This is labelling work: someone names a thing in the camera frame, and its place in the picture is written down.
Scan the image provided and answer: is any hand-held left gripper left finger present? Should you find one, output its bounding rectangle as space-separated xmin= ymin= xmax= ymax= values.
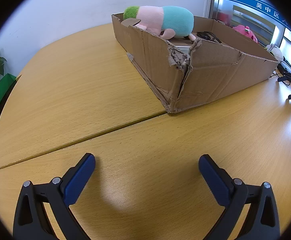
xmin=13 ymin=152 xmax=96 ymax=240

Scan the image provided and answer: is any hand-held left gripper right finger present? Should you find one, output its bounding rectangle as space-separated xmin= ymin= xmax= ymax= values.
xmin=198 ymin=154 xmax=281 ymax=240

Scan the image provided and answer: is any brown cardboard box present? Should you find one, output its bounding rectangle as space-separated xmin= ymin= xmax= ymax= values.
xmin=111 ymin=13 xmax=279 ymax=113

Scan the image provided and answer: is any white crumpled object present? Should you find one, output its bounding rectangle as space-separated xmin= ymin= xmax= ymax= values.
xmin=265 ymin=44 xmax=284 ymax=62

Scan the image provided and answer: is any pink strawberry plush toy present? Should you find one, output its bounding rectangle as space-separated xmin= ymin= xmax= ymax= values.
xmin=232 ymin=24 xmax=259 ymax=43

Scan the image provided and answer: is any pink teal green plush toy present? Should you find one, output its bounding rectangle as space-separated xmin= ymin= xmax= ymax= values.
xmin=124 ymin=5 xmax=196 ymax=42

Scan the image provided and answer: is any glass partition with blue stripe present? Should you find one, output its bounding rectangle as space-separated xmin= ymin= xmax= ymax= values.
xmin=209 ymin=0 xmax=291 ymax=55

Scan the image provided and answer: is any black cable bundle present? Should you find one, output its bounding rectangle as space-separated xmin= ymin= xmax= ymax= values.
xmin=197 ymin=31 xmax=222 ymax=43

